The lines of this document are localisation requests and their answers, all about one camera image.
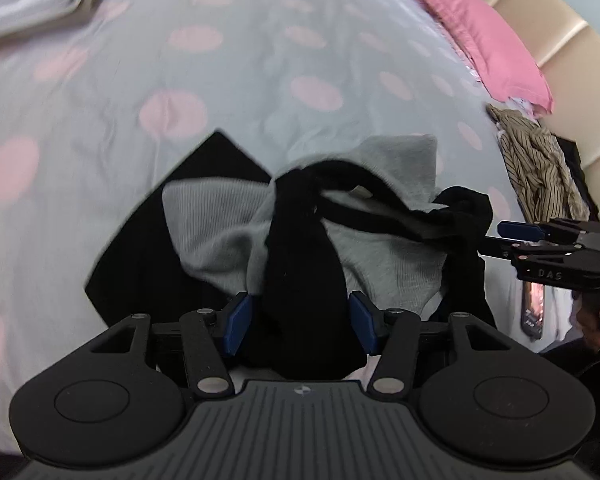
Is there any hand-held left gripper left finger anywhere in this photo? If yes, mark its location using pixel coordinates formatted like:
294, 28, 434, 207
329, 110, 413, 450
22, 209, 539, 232
87, 292, 255, 401

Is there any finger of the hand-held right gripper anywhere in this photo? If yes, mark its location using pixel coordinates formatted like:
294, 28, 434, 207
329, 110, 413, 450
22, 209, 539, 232
497, 220, 556, 244
477, 235, 526, 262

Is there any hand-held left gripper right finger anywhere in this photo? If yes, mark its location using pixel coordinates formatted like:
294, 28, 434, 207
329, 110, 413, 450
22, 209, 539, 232
347, 291, 516, 401

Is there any grey and black shirt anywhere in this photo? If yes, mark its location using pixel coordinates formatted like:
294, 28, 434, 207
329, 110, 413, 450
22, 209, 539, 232
82, 130, 498, 381

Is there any person's right hand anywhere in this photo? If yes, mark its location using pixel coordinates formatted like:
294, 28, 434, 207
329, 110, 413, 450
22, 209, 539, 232
572, 292, 600, 356

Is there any smartphone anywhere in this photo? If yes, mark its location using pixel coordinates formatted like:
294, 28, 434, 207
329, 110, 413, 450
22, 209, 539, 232
521, 280, 546, 339

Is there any brown striped garment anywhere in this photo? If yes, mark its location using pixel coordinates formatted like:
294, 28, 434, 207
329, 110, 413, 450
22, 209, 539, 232
486, 104, 591, 223

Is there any dark garment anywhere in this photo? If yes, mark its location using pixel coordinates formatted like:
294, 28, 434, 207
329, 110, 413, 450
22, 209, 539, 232
555, 132, 600, 221

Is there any beige padded headboard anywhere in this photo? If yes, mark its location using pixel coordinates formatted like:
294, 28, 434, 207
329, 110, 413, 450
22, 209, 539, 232
445, 0, 600, 221

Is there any pink pillow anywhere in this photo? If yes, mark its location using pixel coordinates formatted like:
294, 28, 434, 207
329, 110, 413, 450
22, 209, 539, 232
397, 0, 555, 116

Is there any pink dotted grey bedsheet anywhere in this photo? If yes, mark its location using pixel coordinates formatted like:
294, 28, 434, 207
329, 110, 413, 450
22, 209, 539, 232
0, 0, 581, 461

